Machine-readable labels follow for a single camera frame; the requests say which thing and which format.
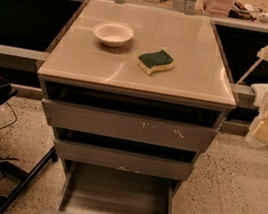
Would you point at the green yellow sponge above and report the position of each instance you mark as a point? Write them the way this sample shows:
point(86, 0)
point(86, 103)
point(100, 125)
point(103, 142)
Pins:
point(155, 62)

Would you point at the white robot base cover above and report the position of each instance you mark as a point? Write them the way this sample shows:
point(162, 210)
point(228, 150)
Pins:
point(261, 94)

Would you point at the grey drawer cabinet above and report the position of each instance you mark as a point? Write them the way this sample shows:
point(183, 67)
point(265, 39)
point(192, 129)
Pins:
point(198, 77)

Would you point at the grey middle drawer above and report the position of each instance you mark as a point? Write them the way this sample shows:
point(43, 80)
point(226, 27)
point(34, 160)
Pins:
point(135, 157)

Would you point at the grey open bottom drawer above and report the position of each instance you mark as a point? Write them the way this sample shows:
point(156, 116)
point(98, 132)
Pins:
point(90, 189)

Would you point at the grey top drawer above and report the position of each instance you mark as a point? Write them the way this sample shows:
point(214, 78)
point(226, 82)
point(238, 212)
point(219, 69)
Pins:
point(131, 118)

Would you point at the white stick with black grip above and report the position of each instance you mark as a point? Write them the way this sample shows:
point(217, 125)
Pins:
point(249, 71)

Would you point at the pink storage box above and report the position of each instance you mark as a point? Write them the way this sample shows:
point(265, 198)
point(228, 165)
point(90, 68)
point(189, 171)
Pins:
point(217, 7)

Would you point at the white bowl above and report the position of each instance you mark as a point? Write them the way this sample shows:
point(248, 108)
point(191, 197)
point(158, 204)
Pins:
point(113, 34)

